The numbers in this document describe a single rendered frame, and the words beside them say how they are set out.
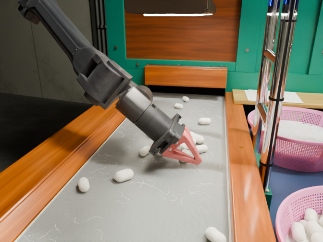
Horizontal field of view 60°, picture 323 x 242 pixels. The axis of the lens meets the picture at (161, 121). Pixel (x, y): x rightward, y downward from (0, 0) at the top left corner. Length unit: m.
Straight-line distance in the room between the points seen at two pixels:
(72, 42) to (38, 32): 3.22
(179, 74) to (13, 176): 0.66
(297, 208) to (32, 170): 0.47
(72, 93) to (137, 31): 2.64
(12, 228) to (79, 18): 3.08
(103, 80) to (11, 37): 3.67
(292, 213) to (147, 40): 0.81
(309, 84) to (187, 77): 0.44
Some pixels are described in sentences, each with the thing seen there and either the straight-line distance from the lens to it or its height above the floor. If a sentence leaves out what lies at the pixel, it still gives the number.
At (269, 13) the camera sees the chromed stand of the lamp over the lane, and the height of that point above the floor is 1.04.
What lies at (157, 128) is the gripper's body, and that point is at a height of 0.84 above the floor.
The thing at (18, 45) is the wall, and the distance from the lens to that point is 4.11.
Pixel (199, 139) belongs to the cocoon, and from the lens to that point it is 0.69.
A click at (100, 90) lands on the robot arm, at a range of 0.54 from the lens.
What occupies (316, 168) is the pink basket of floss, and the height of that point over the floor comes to 0.69.
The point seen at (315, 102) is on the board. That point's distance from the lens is 1.01.
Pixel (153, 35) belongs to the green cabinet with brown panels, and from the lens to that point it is 1.10.
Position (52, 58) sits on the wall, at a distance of 3.76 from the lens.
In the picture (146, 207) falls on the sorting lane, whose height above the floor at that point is 0.74.
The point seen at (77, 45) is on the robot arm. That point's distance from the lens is 0.62.
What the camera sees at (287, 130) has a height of 0.73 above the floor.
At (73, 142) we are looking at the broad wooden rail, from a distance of 0.67.
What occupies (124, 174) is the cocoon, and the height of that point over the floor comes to 0.76.
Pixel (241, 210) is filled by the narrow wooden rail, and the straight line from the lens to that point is 0.46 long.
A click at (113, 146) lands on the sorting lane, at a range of 0.69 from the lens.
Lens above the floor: 1.04
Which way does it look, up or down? 21 degrees down
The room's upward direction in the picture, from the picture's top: straight up
